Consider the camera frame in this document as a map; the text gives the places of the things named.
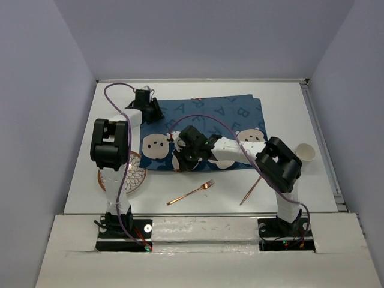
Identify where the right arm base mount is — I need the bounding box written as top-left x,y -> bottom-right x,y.
257,217 -> 315,252

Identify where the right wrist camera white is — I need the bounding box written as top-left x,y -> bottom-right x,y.
167,131 -> 186,152

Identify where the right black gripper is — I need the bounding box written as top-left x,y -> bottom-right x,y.
173,142 -> 201,171

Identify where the white mug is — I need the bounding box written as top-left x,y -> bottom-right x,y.
295,143 -> 316,164

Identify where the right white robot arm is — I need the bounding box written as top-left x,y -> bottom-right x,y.
169,125 -> 302,235

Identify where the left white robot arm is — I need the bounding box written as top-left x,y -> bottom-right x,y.
90,86 -> 164,238

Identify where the copper knife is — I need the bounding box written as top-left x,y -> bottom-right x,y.
239,176 -> 262,206

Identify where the blue cartoon placemat cloth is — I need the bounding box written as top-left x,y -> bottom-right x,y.
140,94 -> 268,171

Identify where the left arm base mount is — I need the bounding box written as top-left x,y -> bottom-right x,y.
94,215 -> 153,253

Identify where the floral patterned plate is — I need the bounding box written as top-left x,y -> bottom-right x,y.
97,151 -> 147,195

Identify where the copper fork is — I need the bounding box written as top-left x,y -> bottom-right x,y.
167,179 -> 215,206

